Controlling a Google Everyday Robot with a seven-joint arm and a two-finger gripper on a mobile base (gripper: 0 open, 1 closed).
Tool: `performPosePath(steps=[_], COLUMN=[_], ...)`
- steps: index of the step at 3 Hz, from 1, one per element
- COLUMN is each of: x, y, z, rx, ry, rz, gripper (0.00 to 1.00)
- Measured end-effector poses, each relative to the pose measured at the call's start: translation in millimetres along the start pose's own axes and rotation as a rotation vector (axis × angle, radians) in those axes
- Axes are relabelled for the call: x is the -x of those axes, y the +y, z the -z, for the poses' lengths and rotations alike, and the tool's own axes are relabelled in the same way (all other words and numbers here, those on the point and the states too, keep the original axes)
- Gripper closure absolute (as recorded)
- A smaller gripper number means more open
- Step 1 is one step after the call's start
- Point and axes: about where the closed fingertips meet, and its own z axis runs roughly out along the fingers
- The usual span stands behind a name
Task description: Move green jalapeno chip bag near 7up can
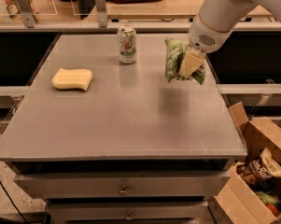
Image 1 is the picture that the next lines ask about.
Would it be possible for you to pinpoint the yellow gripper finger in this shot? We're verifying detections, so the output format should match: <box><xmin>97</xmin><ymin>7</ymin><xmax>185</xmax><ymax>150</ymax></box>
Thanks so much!
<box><xmin>178</xmin><ymin>47</ymin><xmax>205</xmax><ymax>77</ymax></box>

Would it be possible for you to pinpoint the green jalapeno chip bag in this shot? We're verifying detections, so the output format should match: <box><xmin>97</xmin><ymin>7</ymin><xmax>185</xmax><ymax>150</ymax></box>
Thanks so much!
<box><xmin>164</xmin><ymin>38</ymin><xmax>205</xmax><ymax>85</ymax></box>

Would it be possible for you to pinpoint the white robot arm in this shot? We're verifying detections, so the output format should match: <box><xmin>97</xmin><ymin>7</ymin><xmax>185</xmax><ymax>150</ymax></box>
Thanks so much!
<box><xmin>178</xmin><ymin>0</ymin><xmax>281</xmax><ymax>77</ymax></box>

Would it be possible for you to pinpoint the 7up soda can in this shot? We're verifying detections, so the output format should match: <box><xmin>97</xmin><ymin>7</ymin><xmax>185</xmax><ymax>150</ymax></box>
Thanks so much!
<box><xmin>117</xmin><ymin>24</ymin><xmax>136</xmax><ymax>63</ymax></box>

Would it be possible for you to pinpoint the dark sea salt chip bag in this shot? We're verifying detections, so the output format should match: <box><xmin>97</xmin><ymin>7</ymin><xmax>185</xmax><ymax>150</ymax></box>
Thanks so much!
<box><xmin>236</xmin><ymin>147</ymin><xmax>281</xmax><ymax>187</ymax></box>

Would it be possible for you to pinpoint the upper grey drawer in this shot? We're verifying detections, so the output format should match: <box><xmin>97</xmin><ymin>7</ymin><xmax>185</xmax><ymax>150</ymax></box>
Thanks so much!
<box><xmin>15</xmin><ymin>172</ymin><xmax>230</xmax><ymax>200</ymax></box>

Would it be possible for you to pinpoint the grey drawer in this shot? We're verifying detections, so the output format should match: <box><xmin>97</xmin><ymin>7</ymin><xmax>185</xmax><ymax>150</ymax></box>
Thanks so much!
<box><xmin>15</xmin><ymin>172</ymin><xmax>230</xmax><ymax>200</ymax></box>
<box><xmin>46</xmin><ymin>202</ymin><xmax>208</xmax><ymax>221</ymax></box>

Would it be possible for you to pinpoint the yellow sponge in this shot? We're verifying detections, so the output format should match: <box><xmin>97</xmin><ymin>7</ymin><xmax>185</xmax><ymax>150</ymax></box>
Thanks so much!
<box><xmin>51</xmin><ymin>68</ymin><xmax>92</xmax><ymax>91</ymax></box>

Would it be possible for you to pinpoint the cardboard box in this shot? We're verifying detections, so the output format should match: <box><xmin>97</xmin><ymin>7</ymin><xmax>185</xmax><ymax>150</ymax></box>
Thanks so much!
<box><xmin>215</xmin><ymin>103</ymin><xmax>281</xmax><ymax>224</ymax></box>

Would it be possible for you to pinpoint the lower grey drawer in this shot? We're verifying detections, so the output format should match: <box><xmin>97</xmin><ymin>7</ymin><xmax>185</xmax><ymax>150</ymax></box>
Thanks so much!
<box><xmin>46</xmin><ymin>202</ymin><xmax>208</xmax><ymax>221</ymax></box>

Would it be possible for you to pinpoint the green snack pack in box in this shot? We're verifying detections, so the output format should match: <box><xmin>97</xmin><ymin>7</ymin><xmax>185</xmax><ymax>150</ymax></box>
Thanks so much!
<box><xmin>256</xmin><ymin>191</ymin><xmax>280</xmax><ymax>216</ymax></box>

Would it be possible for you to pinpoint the middle metal bracket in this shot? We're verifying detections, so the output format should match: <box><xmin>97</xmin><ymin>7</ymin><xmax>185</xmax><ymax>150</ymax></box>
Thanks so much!
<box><xmin>95</xmin><ymin>0</ymin><xmax>108</xmax><ymax>28</ymax></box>

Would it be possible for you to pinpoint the metal bracket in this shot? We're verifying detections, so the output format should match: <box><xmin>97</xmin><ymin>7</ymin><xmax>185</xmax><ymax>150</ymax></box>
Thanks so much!
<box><xmin>95</xmin><ymin>0</ymin><xmax>108</xmax><ymax>28</ymax></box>
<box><xmin>17</xmin><ymin>0</ymin><xmax>36</xmax><ymax>28</ymax></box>

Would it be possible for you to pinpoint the left metal bracket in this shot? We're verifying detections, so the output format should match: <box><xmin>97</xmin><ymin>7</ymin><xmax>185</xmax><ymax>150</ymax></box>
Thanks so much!
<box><xmin>17</xmin><ymin>0</ymin><xmax>36</xmax><ymax>28</ymax></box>

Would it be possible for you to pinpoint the black floor cable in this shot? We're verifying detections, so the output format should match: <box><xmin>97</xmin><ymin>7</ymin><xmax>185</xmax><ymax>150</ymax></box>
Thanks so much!
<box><xmin>0</xmin><ymin>161</ymin><xmax>30</xmax><ymax>224</ymax></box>

